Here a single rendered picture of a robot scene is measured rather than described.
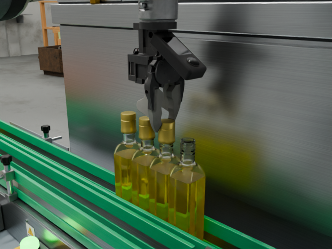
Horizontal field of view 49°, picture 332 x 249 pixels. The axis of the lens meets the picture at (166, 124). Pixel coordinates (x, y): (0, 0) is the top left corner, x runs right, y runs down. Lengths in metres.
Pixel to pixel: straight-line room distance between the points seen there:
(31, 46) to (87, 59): 10.98
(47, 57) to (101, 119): 6.94
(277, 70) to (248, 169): 0.22
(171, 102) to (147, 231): 0.27
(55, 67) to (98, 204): 7.08
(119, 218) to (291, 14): 0.55
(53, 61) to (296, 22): 7.38
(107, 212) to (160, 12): 0.47
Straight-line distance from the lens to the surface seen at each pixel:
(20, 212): 1.07
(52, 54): 7.93
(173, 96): 0.73
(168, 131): 0.72
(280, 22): 0.71
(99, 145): 1.21
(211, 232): 0.80
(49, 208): 0.96
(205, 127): 0.83
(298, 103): 0.70
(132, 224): 0.82
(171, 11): 0.69
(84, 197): 0.94
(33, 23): 12.15
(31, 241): 0.97
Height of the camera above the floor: 1.39
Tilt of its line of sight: 18 degrees down
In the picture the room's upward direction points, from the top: straight up
